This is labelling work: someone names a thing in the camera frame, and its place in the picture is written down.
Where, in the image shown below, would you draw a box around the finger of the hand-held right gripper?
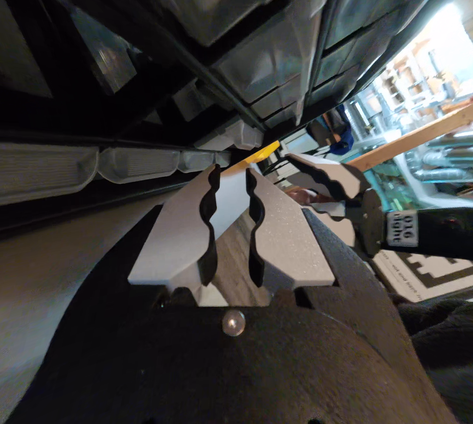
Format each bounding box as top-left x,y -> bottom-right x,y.
308,200 -> 355,244
285,152 -> 372,201

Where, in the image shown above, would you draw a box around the wooden beam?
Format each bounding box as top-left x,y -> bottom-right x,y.
347,103 -> 473,171

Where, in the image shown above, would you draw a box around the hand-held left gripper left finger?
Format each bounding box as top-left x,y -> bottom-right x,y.
127,163 -> 221,293

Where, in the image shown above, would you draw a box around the rows of clear cabinet drawers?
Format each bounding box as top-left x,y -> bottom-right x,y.
0,0 -> 459,207

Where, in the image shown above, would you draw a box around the black bag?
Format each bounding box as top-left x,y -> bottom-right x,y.
306,117 -> 335,144

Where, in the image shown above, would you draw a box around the black parts drawer cabinet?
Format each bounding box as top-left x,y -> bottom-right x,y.
0,0 -> 462,232

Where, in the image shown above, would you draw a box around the yellow plastic bin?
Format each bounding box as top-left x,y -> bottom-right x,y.
231,140 -> 280,171

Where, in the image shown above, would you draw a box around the black framed marker sign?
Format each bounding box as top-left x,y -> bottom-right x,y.
371,248 -> 473,303

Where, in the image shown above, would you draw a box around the blue cloth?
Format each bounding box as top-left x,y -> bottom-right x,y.
329,104 -> 355,155

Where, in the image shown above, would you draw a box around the person's right hand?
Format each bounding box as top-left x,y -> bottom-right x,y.
286,188 -> 320,206

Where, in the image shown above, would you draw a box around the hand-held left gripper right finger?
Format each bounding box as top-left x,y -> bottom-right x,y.
245,167 -> 336,290

